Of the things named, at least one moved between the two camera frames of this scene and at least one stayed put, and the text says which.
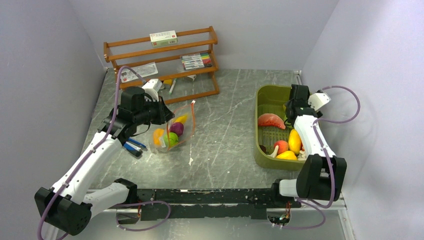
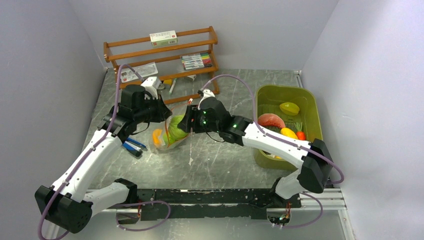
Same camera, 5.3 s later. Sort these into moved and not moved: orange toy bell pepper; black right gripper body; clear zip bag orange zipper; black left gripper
Moved: black right gripper body
Not moved: clear zip bag orange zipper; black left gripper; orange toy bell pepper
